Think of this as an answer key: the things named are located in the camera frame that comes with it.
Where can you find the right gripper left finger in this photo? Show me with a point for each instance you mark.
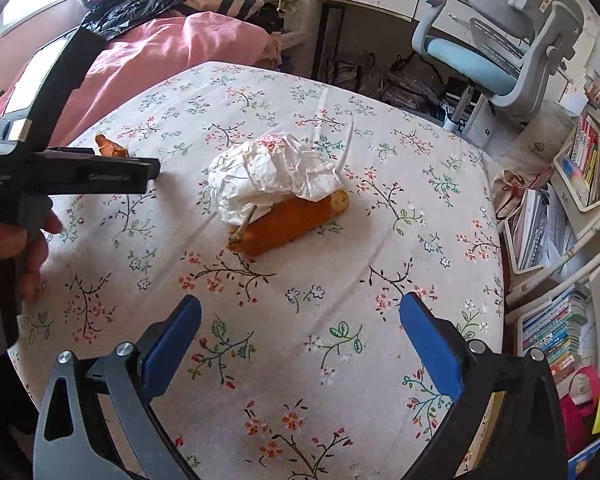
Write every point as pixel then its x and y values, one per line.
pixel 135 374

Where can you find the yellow trash bin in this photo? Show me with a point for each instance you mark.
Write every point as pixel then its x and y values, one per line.
pixel 483 435

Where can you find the striped pillow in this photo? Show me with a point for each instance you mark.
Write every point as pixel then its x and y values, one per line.
pixel 256 12

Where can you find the grey blue desk chair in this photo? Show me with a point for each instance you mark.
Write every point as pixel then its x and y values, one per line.
pixel 518 46

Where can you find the person left hand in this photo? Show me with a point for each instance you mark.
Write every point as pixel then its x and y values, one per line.
pixel 15 242

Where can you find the orange peel piece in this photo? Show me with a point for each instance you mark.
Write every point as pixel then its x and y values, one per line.
pixel 109 148

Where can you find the pink duvet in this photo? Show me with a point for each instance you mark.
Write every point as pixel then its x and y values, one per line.
pixel 155 51

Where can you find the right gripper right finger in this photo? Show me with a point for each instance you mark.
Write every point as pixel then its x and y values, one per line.
pixel 467 371

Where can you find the floral bed sheet mattress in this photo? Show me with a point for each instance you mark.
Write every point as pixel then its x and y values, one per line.
pixel 301 369

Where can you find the red tote bag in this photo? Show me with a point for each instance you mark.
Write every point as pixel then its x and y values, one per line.
pixel 574 415

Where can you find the black plastic bag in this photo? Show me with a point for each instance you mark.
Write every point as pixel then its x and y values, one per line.
pixel 113 18

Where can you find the white shopping bag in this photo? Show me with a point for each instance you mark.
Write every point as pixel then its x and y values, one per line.
pixel 526 161

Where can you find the white book rack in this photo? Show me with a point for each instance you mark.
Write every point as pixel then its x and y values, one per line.
pixel 564 321
pixel 583 222

